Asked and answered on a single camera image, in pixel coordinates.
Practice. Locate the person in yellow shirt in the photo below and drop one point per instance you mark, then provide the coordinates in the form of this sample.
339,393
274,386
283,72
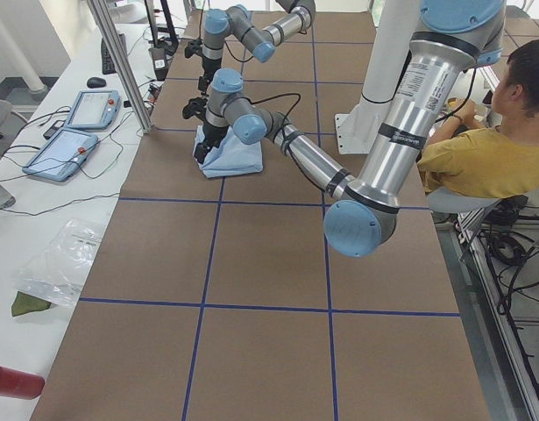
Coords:
470,159

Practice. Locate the light blue button shirt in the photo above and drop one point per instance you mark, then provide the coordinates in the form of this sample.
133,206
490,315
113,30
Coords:
232,158

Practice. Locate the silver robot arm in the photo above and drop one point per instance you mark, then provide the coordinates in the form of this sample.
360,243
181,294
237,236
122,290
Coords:
236,21
420,49

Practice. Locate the green cloth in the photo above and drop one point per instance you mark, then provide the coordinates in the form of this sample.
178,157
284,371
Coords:
24,304

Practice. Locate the clear plastic bag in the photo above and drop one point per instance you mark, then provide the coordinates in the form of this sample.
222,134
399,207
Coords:
57,274

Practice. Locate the lower blue teach pendant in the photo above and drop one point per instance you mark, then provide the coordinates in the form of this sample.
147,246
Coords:
62,155

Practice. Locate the upper blue teach pendant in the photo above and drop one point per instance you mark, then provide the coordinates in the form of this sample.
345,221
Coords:
93,110

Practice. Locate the grey office chair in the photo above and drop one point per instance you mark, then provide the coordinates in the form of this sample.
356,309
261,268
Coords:
443,200

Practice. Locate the black computer mouse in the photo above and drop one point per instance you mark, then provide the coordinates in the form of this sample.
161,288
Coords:
96,82

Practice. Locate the blue teach pendant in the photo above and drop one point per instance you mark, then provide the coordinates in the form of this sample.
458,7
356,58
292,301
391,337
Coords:
93,110
62,155

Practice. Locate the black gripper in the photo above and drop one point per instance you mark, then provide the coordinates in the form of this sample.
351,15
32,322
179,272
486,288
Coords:
204,68
212,134

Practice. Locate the aluminium frame post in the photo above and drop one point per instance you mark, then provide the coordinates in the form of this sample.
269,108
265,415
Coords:
107,28

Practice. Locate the black keyboard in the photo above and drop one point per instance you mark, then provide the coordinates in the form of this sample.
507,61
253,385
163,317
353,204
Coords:
108,65

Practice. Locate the red bottle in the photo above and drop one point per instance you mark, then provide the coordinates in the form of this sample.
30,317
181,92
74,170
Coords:
21,385

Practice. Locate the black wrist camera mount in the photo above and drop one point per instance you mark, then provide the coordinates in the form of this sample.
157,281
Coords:
196,107
194,47

